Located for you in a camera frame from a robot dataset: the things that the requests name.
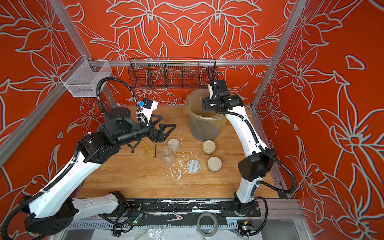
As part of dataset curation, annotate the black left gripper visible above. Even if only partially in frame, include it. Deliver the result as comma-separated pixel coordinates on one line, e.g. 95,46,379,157
116,112,177,148

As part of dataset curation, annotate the clear jar with tea leaves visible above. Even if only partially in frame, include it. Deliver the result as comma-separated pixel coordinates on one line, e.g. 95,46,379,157
160,146,175,167

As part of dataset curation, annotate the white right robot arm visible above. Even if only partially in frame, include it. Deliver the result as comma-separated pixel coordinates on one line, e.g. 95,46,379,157
202,67,298,216

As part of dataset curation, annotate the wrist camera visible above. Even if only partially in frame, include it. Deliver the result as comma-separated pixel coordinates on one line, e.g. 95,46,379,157
138,98,159,126
209,82,219,101

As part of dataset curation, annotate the red clip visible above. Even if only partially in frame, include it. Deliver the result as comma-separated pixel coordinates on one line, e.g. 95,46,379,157
167,213,184,222

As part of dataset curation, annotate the yellow plastic bin liner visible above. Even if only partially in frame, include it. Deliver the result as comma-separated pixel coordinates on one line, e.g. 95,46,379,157
183,89,227,127

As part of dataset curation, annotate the black wire wall basket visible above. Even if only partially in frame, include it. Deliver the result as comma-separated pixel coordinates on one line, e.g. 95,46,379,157
128,57,219,90

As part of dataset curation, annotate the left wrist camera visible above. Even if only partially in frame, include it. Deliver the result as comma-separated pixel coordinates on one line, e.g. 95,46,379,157
138,98,159,126

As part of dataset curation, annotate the beige lidded jar near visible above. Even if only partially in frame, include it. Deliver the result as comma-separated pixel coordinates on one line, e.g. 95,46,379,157
208,157,223,173

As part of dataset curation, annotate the yellow pencil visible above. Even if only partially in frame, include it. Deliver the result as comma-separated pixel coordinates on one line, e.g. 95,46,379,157
142,141,155,158

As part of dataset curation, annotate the beige jar lid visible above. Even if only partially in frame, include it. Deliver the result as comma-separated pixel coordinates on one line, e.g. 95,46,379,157
167,138,180,151

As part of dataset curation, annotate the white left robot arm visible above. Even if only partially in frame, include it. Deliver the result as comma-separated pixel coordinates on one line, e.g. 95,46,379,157
1,98,177,240

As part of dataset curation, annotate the crumpled clear plastic film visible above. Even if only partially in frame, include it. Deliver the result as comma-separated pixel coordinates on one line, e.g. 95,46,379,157
135,226,171,240

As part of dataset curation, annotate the beige lidded jar far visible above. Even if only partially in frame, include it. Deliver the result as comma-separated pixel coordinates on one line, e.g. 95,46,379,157
202,140,216,155

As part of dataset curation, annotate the beige lidded jar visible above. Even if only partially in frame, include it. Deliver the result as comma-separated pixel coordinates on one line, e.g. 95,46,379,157
208,157,223,173
202,140,216,155

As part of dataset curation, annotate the clear tape roll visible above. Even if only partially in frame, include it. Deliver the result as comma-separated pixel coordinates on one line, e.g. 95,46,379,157
196,212,219,238

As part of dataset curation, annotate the white cable duct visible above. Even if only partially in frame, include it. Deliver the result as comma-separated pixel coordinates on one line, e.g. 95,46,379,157
66,218,239,230

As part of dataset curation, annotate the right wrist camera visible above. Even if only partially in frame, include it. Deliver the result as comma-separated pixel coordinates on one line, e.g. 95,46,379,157
209,82,219,101

